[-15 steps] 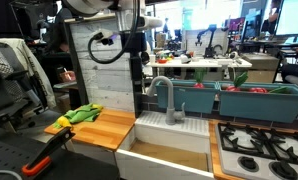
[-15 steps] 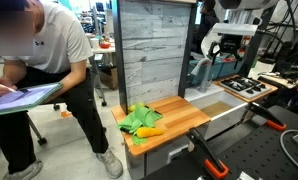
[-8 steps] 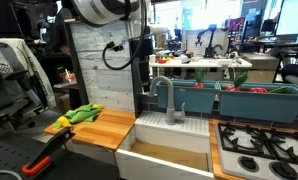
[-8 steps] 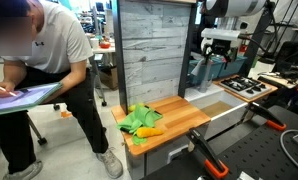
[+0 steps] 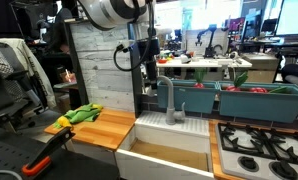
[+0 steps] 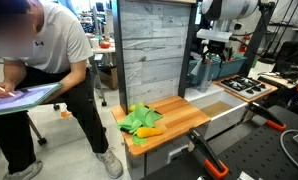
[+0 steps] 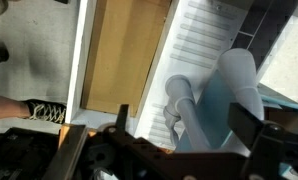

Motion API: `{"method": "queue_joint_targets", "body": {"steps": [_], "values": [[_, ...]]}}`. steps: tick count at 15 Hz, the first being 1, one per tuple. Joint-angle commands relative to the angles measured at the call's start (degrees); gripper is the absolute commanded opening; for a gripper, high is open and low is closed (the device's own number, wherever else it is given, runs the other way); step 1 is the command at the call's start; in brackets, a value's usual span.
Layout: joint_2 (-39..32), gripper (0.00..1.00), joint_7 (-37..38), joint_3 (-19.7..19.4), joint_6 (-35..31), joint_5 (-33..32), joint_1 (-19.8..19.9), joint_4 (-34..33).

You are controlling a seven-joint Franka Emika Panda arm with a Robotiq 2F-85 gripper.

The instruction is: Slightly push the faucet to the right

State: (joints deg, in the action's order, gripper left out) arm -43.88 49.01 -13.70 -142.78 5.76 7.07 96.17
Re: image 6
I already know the teal planter box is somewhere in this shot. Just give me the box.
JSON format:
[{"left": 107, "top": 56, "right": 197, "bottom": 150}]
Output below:
[
  {"left": 218, "top": 54, "right": 248, "bottom": 79},
  {"left": 188, "top": 58, "right": 223, "bottom": 86}
]

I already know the rolling stool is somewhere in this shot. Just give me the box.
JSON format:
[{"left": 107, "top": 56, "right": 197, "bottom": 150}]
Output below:
[{"left": 25, "top": 103, "right": 62, "bottom": 147}]

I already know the yellow orange toy vegetable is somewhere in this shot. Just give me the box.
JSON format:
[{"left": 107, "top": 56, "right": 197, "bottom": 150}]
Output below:
[{"left": 135, "top": 126, "right": 164, "bottom": 139}]

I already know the toy stove top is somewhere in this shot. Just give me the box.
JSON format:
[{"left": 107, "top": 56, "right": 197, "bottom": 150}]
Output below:
[{"left": 213, "top": 74, "right": 279, "bottom": 104}]

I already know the yellow green toy vegetable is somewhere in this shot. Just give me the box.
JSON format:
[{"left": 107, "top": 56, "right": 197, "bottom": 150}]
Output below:
[{"left": 127, "top": 103, "right": 146, "bottom": 113}]

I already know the white stylus pen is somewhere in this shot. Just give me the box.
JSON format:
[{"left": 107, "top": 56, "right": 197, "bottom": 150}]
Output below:
[{"left": 0, "top": 80, "right": 17, "bottom": 98}]

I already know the cardboard box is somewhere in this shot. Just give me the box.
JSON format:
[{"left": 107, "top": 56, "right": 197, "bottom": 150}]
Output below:
[{"left": 98, "top": 66, "right": 119, "bottom": 91}]

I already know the white cup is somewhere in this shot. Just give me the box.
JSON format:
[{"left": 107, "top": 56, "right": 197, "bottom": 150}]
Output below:
[{"left": 89, "top": 37, "right": 100, "bottom": 50}]

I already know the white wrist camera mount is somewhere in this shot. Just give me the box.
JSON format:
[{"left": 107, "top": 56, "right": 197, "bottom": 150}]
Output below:
[{"left": 196, "top": 28, "right": 233, "bottom": 43}]

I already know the small orange floor object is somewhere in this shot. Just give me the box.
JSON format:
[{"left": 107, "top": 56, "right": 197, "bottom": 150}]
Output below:
[{"left": 60, "top": 110, "right": 73, "bottom": 119}]

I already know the white table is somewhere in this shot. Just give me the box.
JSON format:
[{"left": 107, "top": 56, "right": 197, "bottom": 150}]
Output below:
[{"left": 91, "top": 44, "right": 117, "bottom": 108}]

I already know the white toy kitchen sink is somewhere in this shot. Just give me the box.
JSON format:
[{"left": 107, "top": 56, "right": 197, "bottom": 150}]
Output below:
[{"left": 183, "top": 83, "right": 250, "bottom": 141}]

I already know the red fire extinguisher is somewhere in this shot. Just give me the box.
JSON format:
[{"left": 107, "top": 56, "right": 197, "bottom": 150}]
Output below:
[{"left": 239, "top": 31, "right": 252, "bottom": 54}]

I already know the black vertical post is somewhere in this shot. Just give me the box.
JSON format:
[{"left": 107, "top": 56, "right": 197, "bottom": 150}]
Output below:
[{"left": 177, "top": 0, "right": 203, "bottom": 99}]

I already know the grey cable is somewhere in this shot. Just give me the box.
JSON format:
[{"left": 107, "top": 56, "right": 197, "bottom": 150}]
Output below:
[{"left": 279, "top": 129, "right": 298, "bottom": 180}]

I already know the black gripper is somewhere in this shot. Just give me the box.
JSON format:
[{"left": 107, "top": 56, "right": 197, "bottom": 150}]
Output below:
[{"left": 201, "top": 40, "right": 229, "bottom": 65}]

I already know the grey curved kitchen faucet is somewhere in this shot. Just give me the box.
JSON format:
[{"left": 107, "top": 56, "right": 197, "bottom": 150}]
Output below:
[{"left": 190, "top": 59, "right": 215, "bottom": 94}]

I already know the grey wood plank panel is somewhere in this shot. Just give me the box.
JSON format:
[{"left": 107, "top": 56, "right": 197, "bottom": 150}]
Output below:
[{"left": 111, "top": 0, "right": 198, "bottom": 114}]

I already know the person in white shirt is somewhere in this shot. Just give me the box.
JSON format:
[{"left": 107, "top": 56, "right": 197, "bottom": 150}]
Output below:
[{"left": 0, "top": 0, "right": 124, "bottom": 180}]

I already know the green cloth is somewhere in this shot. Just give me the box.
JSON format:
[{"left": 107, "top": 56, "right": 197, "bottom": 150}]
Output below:
[{"left": 116, "top": 104, "right": 163, "bottom": 146}]

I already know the tablet with teal case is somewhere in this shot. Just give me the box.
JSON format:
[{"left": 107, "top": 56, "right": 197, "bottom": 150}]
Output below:
[{"left": 0, "top": 81, "right": 64, "bottom": 118}]

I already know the wooden countertop board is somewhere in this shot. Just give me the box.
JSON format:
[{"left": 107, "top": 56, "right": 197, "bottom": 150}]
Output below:
[{"left": 110, "top": 95, "right": 212, "bottom": 158}]

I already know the white stove with black grates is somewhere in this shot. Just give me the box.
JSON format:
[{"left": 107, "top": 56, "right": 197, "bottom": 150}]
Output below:
[{"left": 219, "top": 75, "right": 273, "bottom": 100}]

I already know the black clamp with orange tip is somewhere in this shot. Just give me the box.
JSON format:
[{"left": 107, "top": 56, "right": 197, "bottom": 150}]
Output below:
[
  {"left": 185, "top": 127, "right": 230, "bottom": 180},
  {"left": 245, "top": 101, "right": 287, "bottom": 132}
]

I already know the red bowl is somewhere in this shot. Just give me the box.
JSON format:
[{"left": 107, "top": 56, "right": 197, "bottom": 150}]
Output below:
[{"left": 98, "top": 41, "right": 112, "bottom": 50}]

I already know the grey cabinet under countertop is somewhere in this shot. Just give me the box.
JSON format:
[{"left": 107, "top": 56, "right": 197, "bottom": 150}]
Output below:
[{"left": 123, "top": 124, "right": 210, "bottom": 180}]

